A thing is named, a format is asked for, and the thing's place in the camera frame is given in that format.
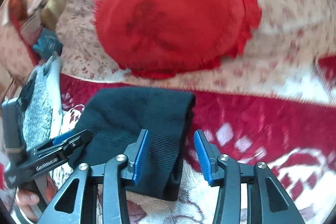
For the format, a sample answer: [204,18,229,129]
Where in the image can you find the black knit pants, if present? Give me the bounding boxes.
[69,86,195,201]

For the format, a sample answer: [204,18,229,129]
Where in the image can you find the grey fleece jacket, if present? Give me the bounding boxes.
[23,52,63,150]

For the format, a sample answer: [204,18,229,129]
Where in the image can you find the red and white blanket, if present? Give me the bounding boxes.
[61,53,335,223]

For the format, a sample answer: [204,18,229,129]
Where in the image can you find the floral bed sheet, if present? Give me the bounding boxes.
[56,0,335,103]

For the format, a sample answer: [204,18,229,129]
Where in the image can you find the red heart-shaped pillow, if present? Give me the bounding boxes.
[93,0,262,79]

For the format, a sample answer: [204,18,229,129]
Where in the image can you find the teal plastic bag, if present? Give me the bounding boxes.
[32,28,63,60]

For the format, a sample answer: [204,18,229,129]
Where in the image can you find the black garment on jacket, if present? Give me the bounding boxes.
[18,76,36,111]

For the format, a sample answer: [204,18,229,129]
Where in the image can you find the person's left hand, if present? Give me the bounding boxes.
[15,174,58,223]

